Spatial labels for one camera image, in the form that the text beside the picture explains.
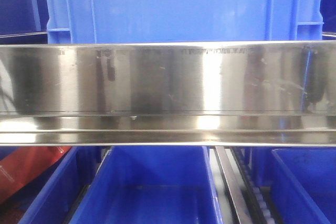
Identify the red bag in bin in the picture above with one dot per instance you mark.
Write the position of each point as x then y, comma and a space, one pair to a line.
21, 165

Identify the blue bin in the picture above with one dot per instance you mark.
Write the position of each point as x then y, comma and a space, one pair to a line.
152, 184
301, 181
49, 198

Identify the blue bin lower centre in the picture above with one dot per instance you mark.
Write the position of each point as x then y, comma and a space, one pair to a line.
152, 184

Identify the light blue crate upper shelf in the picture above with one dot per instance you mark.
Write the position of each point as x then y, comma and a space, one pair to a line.
131, 21

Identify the blue bin lower left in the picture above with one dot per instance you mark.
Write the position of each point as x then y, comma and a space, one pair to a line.
49, 198

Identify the stainless steel shelf beam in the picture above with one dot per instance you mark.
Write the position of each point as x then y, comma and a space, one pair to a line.
242, 93

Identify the steel roller track rail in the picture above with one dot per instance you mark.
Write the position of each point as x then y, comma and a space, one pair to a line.
237, 202

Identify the blue bin lower right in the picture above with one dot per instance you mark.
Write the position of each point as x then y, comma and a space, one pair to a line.
301, 181

